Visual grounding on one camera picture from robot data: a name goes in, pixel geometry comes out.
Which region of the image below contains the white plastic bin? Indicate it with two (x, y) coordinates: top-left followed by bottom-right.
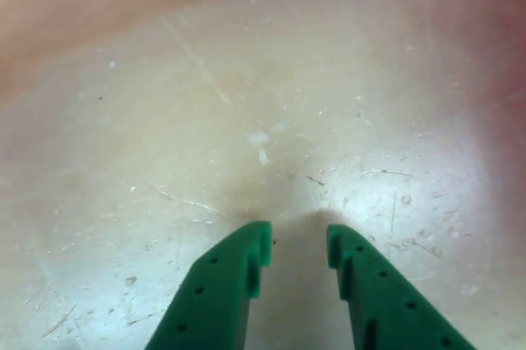
(0, 0), (526, 350)

